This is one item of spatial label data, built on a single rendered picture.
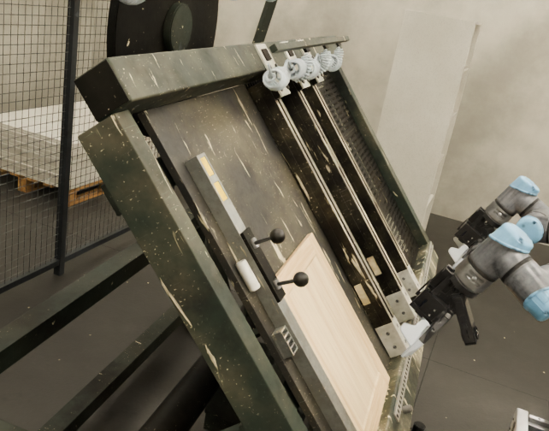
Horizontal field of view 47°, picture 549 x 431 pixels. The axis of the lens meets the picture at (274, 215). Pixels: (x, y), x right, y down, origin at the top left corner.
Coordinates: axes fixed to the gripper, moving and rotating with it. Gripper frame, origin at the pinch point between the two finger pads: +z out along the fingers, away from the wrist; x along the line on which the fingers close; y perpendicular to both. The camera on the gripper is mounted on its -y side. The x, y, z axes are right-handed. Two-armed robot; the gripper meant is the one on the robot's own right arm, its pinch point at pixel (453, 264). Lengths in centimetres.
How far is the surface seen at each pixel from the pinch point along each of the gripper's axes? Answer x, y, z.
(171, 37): 1, 123, 6
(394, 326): -4.8, -2.2, 33.1
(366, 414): 40, -8, 38
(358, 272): -3.4, 19.9, 26.4
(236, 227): 63, 53, 9
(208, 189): 64, 64, 6
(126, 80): 88, 85, -13
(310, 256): 22.6, 35.4, 21.3
